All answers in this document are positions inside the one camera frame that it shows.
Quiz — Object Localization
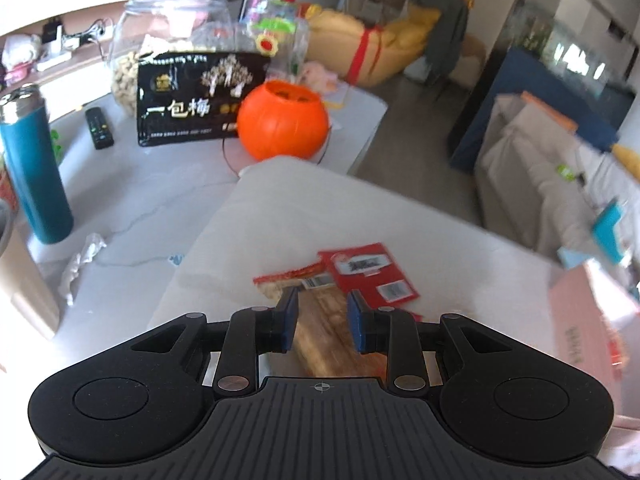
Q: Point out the pink cardboard box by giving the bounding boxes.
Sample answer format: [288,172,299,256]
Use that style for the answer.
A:
[547,260,640,431]

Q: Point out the white side table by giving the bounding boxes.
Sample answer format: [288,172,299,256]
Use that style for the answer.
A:
[300,82,391,176]

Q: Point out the glass fish tank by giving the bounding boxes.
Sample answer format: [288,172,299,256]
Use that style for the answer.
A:
[492,0,640,96]

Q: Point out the dark coat on stand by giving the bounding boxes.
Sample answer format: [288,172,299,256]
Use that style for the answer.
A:
[407,0,471,96]

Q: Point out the large glass jar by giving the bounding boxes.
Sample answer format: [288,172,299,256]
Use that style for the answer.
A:
[109,0,236,118]

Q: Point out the teal drinking bottle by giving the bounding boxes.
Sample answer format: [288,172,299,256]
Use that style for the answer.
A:
[0,84,75,246]

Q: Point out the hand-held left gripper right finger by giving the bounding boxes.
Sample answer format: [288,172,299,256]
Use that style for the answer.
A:
[347,290,516,398]

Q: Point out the red snack packet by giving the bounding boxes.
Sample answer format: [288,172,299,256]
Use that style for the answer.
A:
[317,242,421,306]

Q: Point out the crumpled clear wrapper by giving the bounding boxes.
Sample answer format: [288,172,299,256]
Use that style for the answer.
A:
[59,232,108,306]

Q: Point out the teal toy box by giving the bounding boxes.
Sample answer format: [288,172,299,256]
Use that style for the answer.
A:
[591,200,626,266]

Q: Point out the blue cabinet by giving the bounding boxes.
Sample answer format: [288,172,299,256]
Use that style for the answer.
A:
[447,47,636,176]

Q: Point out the orange long pillow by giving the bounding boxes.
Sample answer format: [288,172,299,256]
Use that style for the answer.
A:
[520,91,578,133]

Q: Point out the pink plush toy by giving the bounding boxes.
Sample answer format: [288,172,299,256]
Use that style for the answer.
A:
[300,60,338,92]

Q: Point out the yellow cushion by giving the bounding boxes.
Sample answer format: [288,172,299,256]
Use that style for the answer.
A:
[612,142,640,181]

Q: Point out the orange pumpkin bucket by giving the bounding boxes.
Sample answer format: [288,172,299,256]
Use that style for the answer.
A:
[222,80,332,171]

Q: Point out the colourful plastic toys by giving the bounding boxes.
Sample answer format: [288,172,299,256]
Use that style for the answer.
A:
[240,0,311,81]

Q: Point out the black remote control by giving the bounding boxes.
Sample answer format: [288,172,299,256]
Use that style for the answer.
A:
[84,107,115,150]

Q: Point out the white power strip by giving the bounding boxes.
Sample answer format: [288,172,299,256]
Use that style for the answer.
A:
[37,50,71,72]

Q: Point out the long bread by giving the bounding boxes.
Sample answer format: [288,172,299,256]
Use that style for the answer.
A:
[252,267,426,378]

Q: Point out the yellow sofa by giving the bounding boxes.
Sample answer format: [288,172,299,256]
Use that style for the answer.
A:
[305,7,443,88]

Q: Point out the red ribbon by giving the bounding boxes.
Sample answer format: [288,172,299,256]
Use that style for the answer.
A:
[347,27,386,86]

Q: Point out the white pink cloth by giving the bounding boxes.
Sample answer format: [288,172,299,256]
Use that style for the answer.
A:
[2,35,43,86]

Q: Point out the black snack bag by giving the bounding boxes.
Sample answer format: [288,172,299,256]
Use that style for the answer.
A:
[136,51,272,148]

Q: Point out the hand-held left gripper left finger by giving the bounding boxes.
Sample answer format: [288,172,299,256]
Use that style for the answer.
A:
[131,285,301,398]

